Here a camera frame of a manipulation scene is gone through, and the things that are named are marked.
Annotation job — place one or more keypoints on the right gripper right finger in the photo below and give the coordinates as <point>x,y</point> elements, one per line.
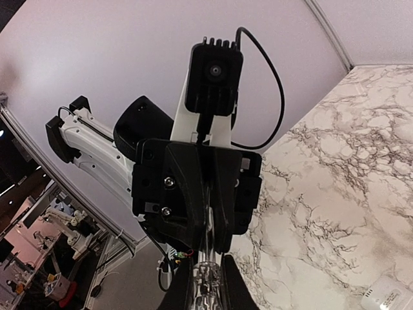
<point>235,293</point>

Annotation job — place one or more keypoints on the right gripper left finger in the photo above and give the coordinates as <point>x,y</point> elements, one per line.
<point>180,292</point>

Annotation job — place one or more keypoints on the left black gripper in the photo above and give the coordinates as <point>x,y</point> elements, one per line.
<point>169,182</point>

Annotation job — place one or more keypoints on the white remote control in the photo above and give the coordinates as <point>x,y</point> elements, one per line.
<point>387,294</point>

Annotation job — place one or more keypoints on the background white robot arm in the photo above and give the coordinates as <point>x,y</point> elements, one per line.
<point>66,224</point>

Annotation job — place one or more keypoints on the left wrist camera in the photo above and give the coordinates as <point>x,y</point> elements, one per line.
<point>209,94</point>

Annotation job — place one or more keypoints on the left aluminium frame post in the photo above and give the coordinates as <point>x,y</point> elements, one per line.
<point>331,34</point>

